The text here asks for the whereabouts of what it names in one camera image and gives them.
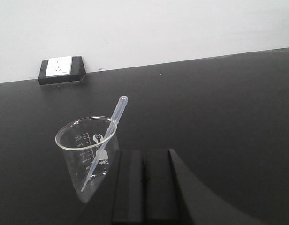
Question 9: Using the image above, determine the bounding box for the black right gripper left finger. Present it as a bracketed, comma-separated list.
[74, 150, 143, 225]

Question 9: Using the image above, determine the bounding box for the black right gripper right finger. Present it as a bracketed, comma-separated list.
[144, 149, 263, 225]

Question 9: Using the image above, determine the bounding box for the clear glass beaker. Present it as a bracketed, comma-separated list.
[55, 116, 119, 203]

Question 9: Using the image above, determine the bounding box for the clear plastic pipette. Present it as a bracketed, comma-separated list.
[81, 96, 128, 192]

